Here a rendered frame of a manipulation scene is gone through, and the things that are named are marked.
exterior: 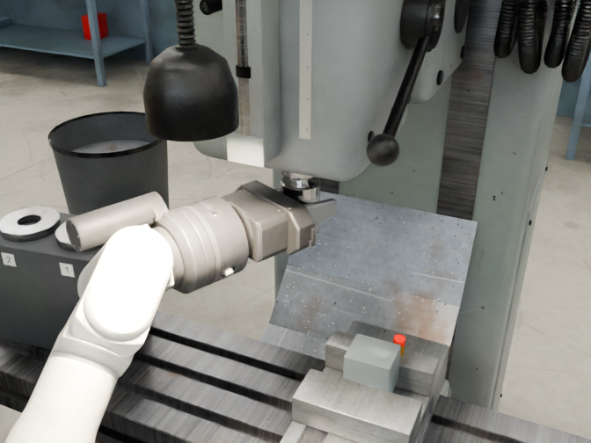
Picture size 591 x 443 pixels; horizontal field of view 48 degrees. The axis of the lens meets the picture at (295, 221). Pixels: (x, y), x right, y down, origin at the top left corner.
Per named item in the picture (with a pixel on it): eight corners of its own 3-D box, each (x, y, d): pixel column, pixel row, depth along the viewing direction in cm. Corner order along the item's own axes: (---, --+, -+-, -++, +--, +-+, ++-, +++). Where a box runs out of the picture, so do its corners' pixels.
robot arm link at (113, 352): (185, 242, 64) (133, 374, 57) (155, 266, 71) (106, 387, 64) (122, 212, 62) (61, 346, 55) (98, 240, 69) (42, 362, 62)
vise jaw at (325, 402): (407, 460, 78) (410, 435, 76) (291, 421, 83) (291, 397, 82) (419, 424, 83) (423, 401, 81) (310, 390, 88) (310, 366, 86)
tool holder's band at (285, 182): (290, 199, 75) (290, 192, 75) (273, 183, 79) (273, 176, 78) (327, 192, 77) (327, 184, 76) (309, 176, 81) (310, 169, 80)
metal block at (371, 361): (386, 406, 84) (390, 369, 81) (341, 392, 86) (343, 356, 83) (397, 380, 88) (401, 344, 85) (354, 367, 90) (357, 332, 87)
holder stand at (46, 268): (118, 365, 103) (99, 255, 93) (-2, 339, 109) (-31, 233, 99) (154, 319, 113) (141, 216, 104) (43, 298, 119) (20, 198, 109)
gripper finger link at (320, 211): (331, 216, 80) (292, 233, 76) (332, 192, 78) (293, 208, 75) (340, 221, 79) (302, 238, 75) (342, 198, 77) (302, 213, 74)
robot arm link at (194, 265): (229, 272, 66) (125, 316, 60) (190, 297, 75) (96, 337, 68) (181, 171, 67) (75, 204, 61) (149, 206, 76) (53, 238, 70)
